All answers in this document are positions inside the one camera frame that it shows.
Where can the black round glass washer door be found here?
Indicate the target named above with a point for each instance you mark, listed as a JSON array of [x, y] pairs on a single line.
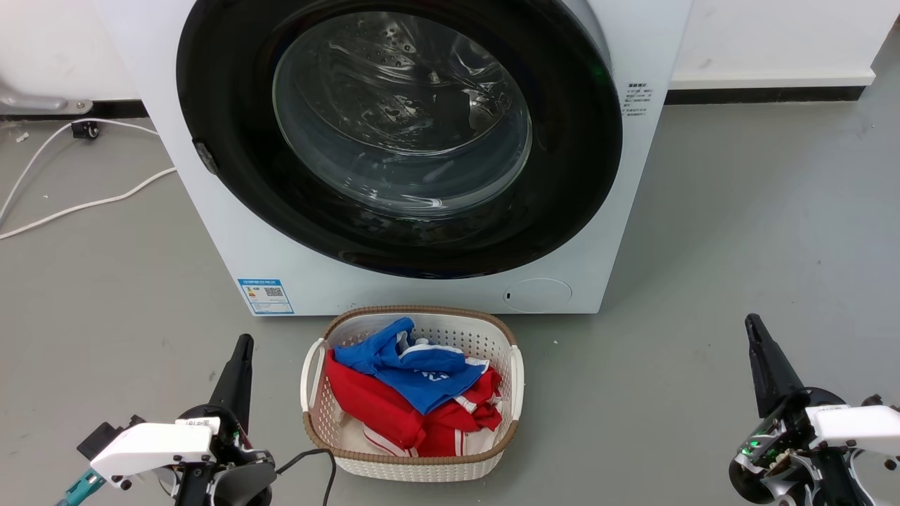
[[232, 105]]

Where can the red garment with white stripes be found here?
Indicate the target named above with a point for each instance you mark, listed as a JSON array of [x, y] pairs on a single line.
[[373, 414]]

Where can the white front-load washing machine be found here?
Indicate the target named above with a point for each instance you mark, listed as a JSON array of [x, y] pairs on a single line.
[[633, 183]]

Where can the blue energy label sticker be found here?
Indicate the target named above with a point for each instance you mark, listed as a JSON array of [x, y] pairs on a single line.
[[266, 296]]

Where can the blue garment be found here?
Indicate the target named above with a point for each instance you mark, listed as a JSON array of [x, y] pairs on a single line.
[[422, 383]]

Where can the round white filter cover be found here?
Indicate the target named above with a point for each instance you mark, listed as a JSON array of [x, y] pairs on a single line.
[[538, 296]]

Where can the black baseboard strip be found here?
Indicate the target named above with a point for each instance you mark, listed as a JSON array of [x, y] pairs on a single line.
[[766, 95]]

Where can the white plastic laundry basket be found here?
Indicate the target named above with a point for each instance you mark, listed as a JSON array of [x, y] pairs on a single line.
[[415, 467]]

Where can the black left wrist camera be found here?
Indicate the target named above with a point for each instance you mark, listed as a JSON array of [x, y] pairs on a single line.
[[102, 439]]

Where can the metal door hinge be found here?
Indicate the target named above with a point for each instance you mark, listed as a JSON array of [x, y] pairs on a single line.
[[206, 157]]

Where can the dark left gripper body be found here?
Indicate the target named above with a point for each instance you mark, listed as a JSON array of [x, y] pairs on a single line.
[[239, 478]]

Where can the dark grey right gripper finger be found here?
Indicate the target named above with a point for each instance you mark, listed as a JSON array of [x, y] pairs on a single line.
[[770, 372]]

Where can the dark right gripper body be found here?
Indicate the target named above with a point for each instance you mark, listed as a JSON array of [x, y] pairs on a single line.
[[787, 457]]

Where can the grey metal bracket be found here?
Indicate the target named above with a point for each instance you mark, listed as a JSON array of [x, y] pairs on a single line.
[[35, 102]]

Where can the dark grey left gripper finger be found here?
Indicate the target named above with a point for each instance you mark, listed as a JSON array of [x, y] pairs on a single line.
[[235, 386]]

